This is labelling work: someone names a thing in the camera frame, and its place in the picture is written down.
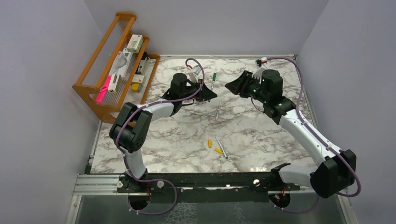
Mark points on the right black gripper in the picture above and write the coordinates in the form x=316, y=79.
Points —
x=239, y=85

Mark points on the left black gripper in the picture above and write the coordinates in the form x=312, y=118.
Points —
x=205, y=94

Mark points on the white marker orange end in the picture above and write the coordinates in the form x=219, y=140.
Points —
x=218, y=110

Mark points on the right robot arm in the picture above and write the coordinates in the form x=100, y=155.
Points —
x=335, y=167

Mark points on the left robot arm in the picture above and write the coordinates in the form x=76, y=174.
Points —
x=130, y=129

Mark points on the yellow pen cap lower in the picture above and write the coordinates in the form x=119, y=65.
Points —
x=218, y=151

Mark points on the white marker on table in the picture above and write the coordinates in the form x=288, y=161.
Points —
x=221, y=147

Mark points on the white red small box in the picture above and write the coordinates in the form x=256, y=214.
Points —
x=138, y=79

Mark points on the yellow small block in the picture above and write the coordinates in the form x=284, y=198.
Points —
x=136, y=87

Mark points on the white box top shelf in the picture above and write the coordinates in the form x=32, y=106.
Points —
x=135, y=43

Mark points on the wooden rack shelf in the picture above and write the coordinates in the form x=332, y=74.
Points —
x=93, y=85

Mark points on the white blister pack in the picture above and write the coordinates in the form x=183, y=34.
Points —
x=121, y=63

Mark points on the white box beside pink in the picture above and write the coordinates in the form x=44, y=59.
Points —
x=115, y=83

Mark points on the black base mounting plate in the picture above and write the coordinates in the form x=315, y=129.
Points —
x=204, y=196

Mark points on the pink highlighter item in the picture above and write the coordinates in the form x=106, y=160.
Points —
x=103, y=90

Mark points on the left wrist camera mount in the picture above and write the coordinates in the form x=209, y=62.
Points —
x=193, y=74

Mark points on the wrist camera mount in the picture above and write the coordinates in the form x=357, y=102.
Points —
x=193, y=74
x=260, y=67

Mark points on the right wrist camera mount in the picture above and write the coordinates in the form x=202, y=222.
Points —
x=260, y=67

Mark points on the aluminium rail frame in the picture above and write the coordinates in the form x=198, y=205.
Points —
x=92, y=185

